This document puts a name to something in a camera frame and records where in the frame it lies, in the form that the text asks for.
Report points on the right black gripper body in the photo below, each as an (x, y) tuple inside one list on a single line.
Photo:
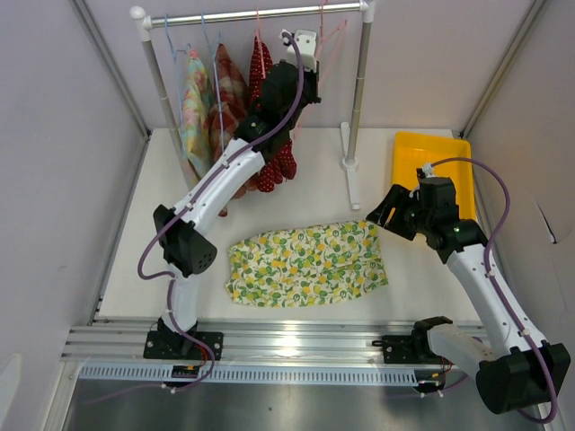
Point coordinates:
[(411, 218)]

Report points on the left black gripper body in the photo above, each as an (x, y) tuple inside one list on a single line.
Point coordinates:
[(308, 92)]

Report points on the pink wire hanger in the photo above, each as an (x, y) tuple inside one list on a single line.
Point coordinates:
[(257, 31), (329, 46)]

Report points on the red polka dot skirt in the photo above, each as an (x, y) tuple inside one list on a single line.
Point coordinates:
[(283, 167)]

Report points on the lemon print cloth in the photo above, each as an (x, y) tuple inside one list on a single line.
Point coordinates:
[(303, 267)]

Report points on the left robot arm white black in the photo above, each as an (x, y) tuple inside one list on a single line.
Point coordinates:
[(181, 231)]

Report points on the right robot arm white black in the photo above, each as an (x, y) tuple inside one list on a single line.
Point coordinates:
[(518, 368)]

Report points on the red plaid garment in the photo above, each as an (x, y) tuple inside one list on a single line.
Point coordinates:
[(231, 107)]

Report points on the yellow plastic tray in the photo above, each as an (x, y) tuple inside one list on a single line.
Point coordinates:
[(412, 151)]

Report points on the pastel floral garment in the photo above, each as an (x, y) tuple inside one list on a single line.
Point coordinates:
[(197, 100)]

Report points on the clothes rack metal white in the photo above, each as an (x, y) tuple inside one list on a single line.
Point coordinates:
[(349, 131)]

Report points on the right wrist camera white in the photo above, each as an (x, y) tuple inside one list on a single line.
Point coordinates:
[(426, 171)]

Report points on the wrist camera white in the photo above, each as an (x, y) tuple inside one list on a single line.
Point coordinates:
[(426, 171), (307, 43)]

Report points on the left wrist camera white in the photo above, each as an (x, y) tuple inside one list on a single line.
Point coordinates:
[(307, 43)]

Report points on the blue wire hanger left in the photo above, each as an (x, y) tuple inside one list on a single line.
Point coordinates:
[(180, 61)]

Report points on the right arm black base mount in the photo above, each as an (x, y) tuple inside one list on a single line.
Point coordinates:
[(406, 350)]

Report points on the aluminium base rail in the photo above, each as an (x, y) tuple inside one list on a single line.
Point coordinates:
[(263, 343)]

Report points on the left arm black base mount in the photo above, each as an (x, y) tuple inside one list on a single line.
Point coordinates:
[(168, 345)]

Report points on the white slotted cable duct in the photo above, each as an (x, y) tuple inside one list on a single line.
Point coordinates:
[(394, 377)]

